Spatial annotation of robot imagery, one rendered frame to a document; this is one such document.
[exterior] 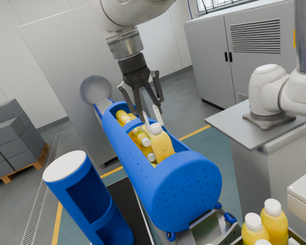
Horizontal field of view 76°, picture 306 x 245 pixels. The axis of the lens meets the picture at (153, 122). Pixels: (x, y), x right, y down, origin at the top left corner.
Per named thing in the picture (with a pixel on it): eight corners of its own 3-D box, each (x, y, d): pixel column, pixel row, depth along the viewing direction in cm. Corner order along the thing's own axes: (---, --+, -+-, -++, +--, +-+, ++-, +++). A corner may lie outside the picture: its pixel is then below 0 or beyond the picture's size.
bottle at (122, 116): (127, 115, 136) (136, 123, 120) (119, 121, 135) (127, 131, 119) (121, 107, 132) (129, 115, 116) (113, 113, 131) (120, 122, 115)
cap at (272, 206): (263, 211, 55) (263, 207, 54) (266, 201, 57) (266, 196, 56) (279, 217, 52) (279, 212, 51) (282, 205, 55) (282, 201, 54)
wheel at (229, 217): (223, 209, 69) (220, 214, 70) (232, 219, 66) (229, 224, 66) (230, 212, 72) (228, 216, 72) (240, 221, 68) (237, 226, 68)
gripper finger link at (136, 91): (138, 77, 55) (133, 78, 55) (144, 114, 59) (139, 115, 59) (133, 76, 59) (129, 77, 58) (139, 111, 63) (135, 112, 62)
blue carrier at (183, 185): (144, 129, 151) (133, 95, 139) (227, 205, 75) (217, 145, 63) (110, 145, 144) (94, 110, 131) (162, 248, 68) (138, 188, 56)
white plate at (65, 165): (32, 184, 114) (34, 185, 115) (74, 176, 108) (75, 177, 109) (57, 154, 138) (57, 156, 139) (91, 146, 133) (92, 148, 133)
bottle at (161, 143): (160, 169, 76) (144, 129, 68) (176, 162, 77) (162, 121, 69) (165, 181, 70) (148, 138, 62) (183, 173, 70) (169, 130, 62)
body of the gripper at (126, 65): (138, 50, 59) (148, 79, 63) (112, 61, 57) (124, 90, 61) (147, 50, 52) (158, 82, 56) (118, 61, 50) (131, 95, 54)
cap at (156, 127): (149, 130, 67) (147, 125, 66) (160, 125, 67) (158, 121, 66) (152, 134, 63) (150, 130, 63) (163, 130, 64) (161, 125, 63)
